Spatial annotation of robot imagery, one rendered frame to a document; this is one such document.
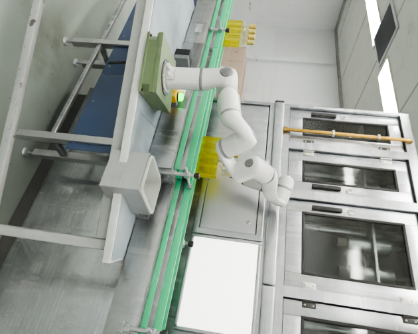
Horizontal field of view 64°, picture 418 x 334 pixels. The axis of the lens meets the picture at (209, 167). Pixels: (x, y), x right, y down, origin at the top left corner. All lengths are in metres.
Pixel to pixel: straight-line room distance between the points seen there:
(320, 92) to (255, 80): 1.23
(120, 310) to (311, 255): 0.89
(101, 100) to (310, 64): 5.75
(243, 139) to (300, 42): 6.56
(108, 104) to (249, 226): 0.97
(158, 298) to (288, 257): 0.64
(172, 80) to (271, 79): 5.40
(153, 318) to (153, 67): 0.98
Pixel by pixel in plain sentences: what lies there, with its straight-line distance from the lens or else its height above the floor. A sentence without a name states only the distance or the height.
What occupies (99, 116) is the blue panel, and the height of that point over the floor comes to 0.43.
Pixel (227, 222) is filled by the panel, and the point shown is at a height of 1.14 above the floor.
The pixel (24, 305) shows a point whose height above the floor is 0.29.
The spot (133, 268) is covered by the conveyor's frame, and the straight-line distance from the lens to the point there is 1.45.
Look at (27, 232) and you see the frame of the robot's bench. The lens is 1.56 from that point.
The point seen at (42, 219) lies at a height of 0.19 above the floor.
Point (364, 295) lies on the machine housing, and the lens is 1.72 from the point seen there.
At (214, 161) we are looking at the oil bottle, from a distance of 1.67.
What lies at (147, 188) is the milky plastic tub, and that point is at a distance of 1.51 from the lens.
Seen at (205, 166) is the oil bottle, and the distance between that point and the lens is 1.65.
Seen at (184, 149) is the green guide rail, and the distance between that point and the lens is 1.59.
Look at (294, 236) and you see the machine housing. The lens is 1.72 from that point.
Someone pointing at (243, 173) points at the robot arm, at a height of 1.20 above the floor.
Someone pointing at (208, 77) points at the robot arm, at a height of 1.02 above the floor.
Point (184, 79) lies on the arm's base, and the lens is 1.46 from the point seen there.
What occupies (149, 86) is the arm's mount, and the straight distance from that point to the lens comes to 1.40.
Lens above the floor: 1.23
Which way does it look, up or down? 7 degrees down
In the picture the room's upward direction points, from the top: 96 degrees clockwise
